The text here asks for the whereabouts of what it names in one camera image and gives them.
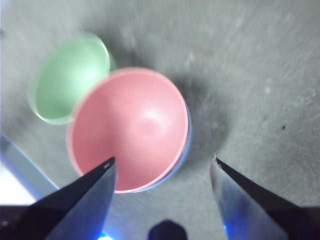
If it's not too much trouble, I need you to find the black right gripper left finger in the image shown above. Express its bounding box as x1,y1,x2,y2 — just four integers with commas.
0,156,118,240

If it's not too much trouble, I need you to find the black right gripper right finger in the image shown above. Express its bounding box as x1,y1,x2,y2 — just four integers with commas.
210,152,320,240

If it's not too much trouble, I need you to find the red ribbed bowl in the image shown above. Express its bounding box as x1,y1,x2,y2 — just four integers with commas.
66,66,189,195

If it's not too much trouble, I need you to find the green ribbed bowl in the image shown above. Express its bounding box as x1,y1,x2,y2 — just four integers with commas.
27,32,117,125

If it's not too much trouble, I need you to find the blue ribbed bowl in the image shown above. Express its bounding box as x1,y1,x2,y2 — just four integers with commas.
113,104,193,194

